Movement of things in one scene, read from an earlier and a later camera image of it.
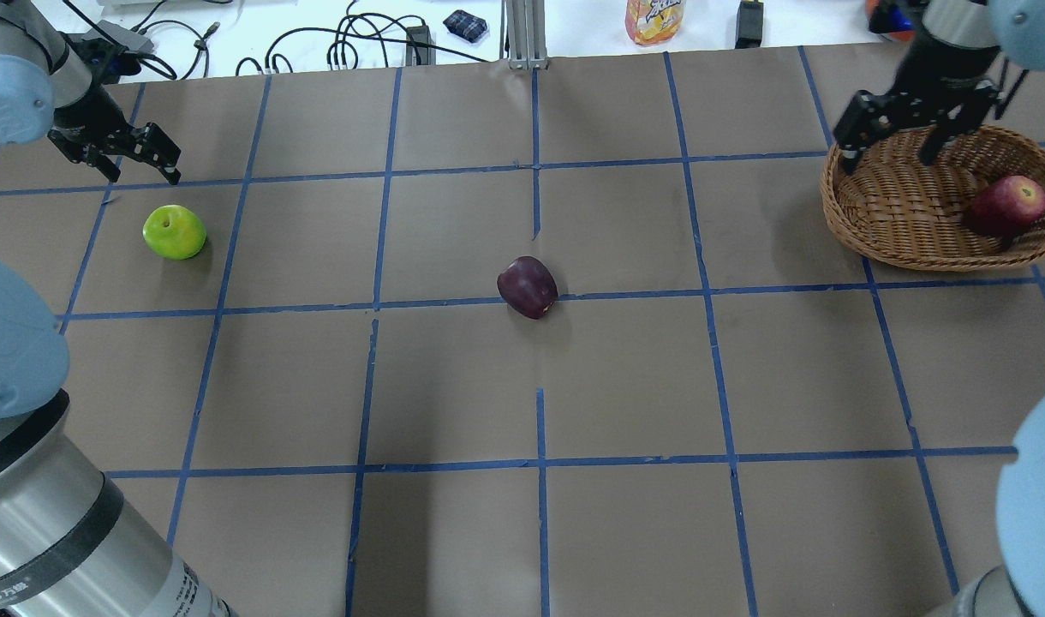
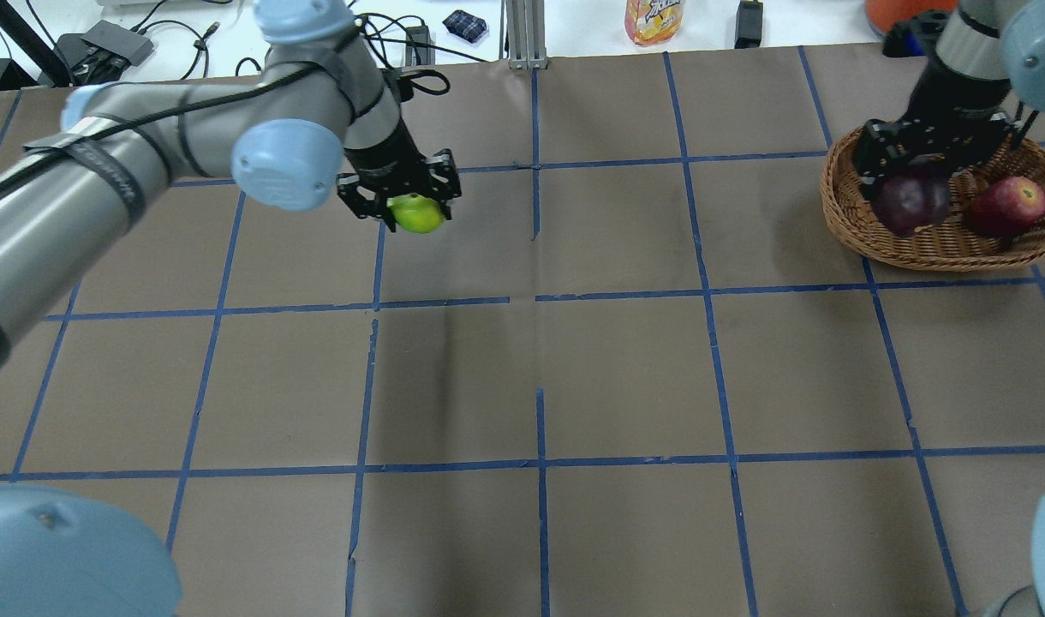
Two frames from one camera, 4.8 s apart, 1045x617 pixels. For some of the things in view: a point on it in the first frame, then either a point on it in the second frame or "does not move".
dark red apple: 529,287 -> 907,200
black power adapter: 749,25 does not move
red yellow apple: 1006,206 does not move
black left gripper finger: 154,146 -> 443,179
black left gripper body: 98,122 -> 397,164
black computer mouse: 465,25 does not move
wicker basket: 899,208 does not move
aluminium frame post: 526,44 does not move
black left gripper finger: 96,158 -> 362,201
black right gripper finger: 862,116 -> 877,143
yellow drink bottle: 652,21 does not move
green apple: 175,232 -> 415,212
